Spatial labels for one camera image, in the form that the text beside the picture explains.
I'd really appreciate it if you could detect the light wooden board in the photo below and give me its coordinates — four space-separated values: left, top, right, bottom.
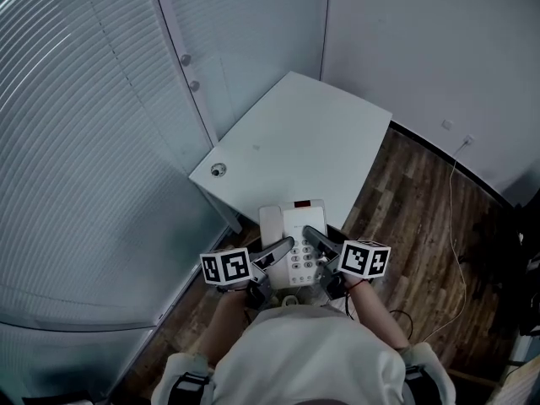
491 359 540 405

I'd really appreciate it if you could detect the white push-button telephone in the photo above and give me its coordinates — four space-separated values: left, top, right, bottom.
257 199 328 289

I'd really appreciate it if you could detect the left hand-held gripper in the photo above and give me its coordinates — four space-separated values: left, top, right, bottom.
200 235 297 311

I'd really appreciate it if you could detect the thin white cable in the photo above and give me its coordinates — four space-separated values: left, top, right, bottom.
415 140 470 348

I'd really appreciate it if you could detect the white desk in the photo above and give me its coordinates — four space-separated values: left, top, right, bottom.
188 70 394 235

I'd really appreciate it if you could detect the person's left forearm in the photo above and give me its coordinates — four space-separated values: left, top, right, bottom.
194 285 254 360

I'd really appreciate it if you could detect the thin black cable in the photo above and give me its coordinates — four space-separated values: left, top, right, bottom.
343 287 415 352

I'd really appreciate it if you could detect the black chair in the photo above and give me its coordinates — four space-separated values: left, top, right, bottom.
516 207 540 337

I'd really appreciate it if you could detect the person's white shirt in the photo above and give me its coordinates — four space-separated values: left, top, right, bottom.
150 304 456 405

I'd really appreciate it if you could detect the black skirting board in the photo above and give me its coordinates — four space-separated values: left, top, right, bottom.
388 118 525 210

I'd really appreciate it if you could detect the white window blind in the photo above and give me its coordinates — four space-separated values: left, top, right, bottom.
0 0 219 331
162 0 331 151

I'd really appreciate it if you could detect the person's right forearm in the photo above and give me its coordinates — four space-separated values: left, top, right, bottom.
344 279 413 352

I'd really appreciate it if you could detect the black shoulder strap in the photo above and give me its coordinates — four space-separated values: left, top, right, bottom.
402 364 431 405
175 371 212 405

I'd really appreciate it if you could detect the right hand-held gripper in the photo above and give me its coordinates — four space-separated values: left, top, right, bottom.
303 224 392 301

